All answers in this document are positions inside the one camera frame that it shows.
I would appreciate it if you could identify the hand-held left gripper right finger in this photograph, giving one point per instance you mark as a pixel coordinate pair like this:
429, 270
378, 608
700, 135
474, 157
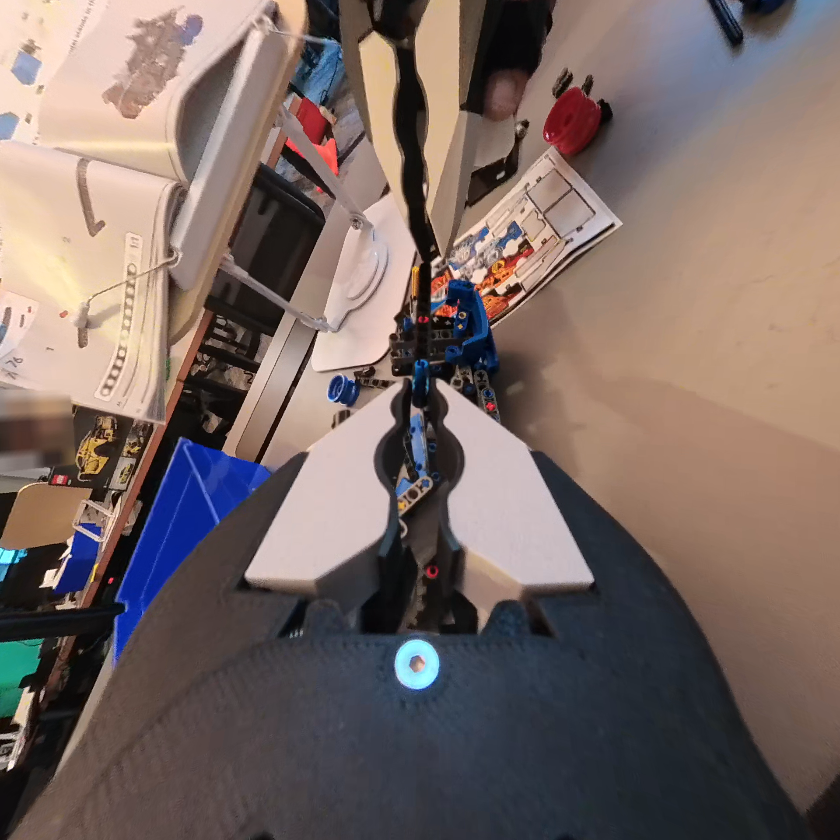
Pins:
518, 518

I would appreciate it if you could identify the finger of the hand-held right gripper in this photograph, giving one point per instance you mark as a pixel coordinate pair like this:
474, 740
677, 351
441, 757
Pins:
459, 170
384, 98

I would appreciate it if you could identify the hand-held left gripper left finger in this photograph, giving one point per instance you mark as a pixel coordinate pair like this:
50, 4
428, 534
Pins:
315, 518

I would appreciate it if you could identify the long black holed beam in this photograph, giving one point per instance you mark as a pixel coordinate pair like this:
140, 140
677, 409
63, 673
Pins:
423, 308

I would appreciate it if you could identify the black blue toy car chassis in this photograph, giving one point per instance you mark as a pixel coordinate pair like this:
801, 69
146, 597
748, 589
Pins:
469, 328

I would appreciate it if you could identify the blue connector pin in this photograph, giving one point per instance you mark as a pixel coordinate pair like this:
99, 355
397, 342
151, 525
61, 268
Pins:
421, 380

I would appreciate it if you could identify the grey desk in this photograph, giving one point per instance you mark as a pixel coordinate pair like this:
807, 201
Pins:
689, 328

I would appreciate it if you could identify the person's right hand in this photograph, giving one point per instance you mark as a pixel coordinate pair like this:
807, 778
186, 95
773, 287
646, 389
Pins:
505, 95

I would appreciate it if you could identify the red container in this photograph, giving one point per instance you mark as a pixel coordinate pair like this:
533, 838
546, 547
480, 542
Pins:
315, 118

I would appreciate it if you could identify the colourful sticker sheet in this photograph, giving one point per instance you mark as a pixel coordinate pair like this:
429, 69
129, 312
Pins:
558, 210

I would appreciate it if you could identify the red toy wheel hub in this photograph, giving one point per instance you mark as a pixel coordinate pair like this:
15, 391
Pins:
572, 121

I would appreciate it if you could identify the blue storage bin with tag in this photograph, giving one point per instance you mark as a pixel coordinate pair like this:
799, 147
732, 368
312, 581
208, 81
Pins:
190, 512

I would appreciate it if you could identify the blue toy wheel hub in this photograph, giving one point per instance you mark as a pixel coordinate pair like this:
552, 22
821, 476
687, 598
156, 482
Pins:
342, 388

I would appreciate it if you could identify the black angled beam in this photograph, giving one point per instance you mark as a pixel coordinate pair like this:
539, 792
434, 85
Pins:
371, 377

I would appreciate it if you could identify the wooden shelf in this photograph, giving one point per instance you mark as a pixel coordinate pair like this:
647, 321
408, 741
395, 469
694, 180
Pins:
152, 459

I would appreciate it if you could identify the white book stand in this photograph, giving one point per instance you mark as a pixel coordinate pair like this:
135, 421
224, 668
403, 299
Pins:
354, 328

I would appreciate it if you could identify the toy box with yellow car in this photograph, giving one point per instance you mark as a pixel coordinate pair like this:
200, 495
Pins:
98, 453

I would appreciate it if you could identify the white instruction booklet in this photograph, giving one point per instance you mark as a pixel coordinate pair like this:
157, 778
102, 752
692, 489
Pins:
65, 197

